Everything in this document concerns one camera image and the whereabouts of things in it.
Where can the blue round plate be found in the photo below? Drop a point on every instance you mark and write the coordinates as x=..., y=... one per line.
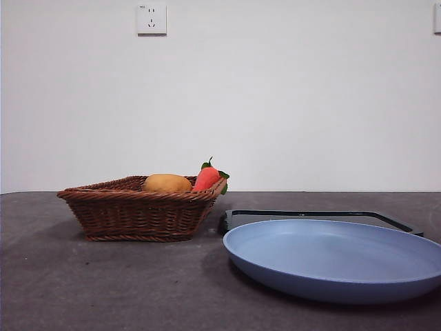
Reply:
x=327, y=262

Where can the yellow-brown potato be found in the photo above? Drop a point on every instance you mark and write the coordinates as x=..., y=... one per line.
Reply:
x=167, y=183

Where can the white wall socket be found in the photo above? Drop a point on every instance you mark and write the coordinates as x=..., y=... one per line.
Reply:
x=152, y=20

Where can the orange toy carrot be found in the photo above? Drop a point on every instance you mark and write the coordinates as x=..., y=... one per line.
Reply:
x=206, y=177

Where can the brown wicker basket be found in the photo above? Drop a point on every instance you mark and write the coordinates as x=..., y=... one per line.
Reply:
x=131, y=213

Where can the black rectangular tray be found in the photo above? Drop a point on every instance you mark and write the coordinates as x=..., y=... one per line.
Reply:
x=225, y=224

